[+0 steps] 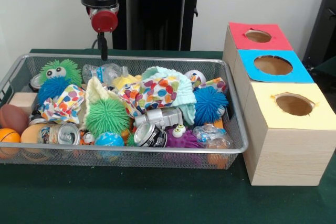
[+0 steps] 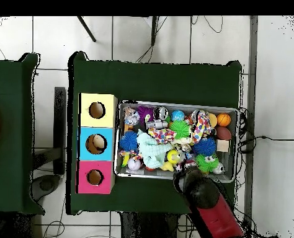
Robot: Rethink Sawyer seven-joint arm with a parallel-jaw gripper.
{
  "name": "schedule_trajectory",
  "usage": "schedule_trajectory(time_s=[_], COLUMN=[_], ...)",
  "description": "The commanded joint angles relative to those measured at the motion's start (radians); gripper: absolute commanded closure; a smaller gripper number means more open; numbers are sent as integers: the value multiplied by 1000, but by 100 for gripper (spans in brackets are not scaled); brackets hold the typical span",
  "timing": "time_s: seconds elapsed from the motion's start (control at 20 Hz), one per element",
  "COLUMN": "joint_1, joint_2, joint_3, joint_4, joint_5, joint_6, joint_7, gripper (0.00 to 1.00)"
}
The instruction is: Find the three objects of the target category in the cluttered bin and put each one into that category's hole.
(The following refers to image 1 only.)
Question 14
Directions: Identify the clear plastic packet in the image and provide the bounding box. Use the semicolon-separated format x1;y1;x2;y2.
193;125;234;149

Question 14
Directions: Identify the silver plastic toy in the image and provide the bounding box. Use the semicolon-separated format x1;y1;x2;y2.
133;107;183;130

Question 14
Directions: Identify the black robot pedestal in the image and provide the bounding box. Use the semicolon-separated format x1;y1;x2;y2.
110;0;212;51

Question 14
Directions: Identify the purple spiky toy with eyes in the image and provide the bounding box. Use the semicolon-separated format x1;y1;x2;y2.
165;124;204;148

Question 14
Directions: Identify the white cloth with colourful dots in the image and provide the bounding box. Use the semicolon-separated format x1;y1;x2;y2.
38;76;182;125

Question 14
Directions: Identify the brown mini football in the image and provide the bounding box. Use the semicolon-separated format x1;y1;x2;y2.
0;104;29;134

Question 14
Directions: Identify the shallow wire mesh bin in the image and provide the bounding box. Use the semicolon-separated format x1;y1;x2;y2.
0;53;249;171

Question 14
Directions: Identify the green spiky toy with eyes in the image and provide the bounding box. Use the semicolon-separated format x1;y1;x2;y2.
39;59;82;87

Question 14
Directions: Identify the dark green table cloth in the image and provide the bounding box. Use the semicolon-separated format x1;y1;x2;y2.
306;55;336;83
0;48;336;224

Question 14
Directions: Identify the black upright panel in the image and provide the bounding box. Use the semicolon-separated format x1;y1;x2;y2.
301;0;336;65

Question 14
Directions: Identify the blue spiky rubber ball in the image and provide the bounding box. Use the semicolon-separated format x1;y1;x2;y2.
193;86;228;125

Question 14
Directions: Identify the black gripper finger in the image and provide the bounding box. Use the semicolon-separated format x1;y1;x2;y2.
97;32;108;61

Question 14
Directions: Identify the orange mini basketball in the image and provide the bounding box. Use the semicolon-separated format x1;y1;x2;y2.
0;128;21;144

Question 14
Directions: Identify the green spiky rubber ball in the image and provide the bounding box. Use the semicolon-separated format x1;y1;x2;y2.
86;99;131;137

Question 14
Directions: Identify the wooden box with three holes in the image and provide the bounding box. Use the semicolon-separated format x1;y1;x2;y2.
222;22;336;187

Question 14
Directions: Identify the crushed clear plastic bottle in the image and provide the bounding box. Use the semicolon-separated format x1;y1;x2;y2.
82;63;129;83

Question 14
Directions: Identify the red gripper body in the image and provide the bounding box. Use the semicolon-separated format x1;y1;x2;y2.
91;9;118;34

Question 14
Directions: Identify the mint green cloth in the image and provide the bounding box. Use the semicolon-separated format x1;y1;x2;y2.
141;66;197;125

